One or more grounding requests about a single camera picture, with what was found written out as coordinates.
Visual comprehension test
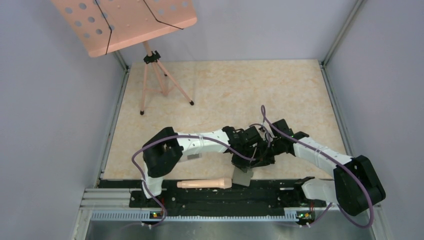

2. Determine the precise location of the grey leather card holder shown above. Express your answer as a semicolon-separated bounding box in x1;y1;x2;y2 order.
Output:
232;148;256;187

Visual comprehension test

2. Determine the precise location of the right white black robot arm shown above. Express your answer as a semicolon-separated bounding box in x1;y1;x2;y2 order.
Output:
259;119;387;216

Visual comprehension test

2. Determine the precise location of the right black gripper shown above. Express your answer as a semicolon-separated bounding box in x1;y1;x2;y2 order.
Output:
250;138;284;169

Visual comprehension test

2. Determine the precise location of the aluminium front rail frame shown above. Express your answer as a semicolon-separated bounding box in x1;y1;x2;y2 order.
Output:
72;180;392;240

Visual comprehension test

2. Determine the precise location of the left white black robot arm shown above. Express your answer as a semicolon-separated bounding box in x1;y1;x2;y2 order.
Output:
141;126;270;207

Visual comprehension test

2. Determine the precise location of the pink toy microphone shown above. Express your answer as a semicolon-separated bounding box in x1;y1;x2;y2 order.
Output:
176;177;233;189

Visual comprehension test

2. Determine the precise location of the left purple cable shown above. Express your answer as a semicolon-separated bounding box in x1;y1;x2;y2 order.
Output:
131;123;271;229

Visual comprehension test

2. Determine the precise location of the black cord on stand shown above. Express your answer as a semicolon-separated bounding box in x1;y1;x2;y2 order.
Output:
94;0;184;56

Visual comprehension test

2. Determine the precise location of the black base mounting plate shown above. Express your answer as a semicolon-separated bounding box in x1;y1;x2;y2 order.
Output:
98;179;327;220

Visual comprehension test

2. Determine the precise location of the pink perforated music stand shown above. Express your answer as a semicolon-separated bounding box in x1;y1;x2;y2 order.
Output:
52;0;198;115

